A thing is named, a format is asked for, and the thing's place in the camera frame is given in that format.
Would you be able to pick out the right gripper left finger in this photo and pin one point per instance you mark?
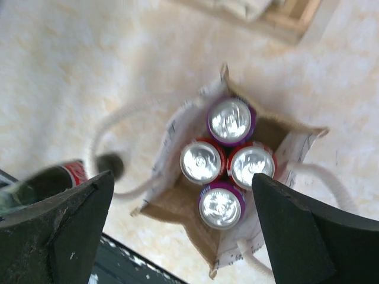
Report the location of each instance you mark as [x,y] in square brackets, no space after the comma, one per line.
[56,240]

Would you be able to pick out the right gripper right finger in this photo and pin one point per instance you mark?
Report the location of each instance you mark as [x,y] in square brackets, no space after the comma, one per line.
[309,241]

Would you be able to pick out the glass cola bottle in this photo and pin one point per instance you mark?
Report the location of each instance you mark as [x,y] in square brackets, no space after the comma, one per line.
[19,194]

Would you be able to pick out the purple Fanta can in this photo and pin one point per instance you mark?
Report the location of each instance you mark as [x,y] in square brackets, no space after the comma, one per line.
[221,205]
[231,121]

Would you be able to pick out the red cola can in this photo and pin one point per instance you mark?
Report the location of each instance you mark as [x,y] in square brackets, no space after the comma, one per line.
[248,159]
[203,161]

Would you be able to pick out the wooden clothes rack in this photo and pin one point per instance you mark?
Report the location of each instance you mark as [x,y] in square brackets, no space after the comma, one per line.
[287,21]

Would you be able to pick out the folded beige cloth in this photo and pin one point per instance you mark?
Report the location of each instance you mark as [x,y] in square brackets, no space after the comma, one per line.
[247,10]

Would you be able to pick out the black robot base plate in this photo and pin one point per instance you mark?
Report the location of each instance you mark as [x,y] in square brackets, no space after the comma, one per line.
[116,263]

